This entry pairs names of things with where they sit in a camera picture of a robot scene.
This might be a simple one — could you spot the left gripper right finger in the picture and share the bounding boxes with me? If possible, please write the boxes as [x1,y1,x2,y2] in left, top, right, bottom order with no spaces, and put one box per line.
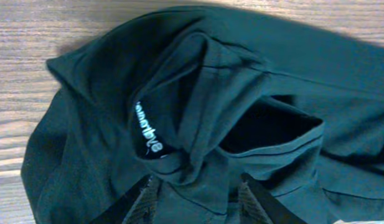
[238,173,307,224]

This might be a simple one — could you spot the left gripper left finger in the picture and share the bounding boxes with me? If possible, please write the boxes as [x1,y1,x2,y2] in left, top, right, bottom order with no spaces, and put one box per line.
[90,175,161,224]

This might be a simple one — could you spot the black polo shirt with logo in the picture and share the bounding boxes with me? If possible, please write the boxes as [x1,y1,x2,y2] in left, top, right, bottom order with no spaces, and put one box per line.
[21,6,384,224]

